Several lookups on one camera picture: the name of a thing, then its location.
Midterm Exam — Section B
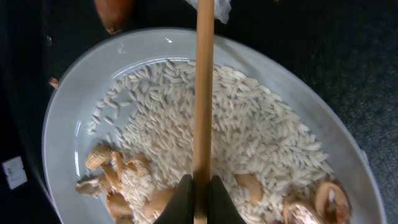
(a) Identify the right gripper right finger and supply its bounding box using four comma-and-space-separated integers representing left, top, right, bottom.
208, 175, 246, 224

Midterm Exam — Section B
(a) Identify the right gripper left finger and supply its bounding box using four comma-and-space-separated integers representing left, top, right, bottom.
154, 174, 195, 224

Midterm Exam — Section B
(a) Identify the white napkin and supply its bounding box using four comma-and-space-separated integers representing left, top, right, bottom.
186, 0, 231, 24

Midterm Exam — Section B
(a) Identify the grey plate with rice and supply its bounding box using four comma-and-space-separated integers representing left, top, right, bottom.
42, 29, 387, 223

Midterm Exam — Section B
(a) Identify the white label sticker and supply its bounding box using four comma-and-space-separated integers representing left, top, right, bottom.
2, 156, 27, 190

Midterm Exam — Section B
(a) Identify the round black serving tray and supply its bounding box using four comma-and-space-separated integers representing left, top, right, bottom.
1, 0, 397, 223

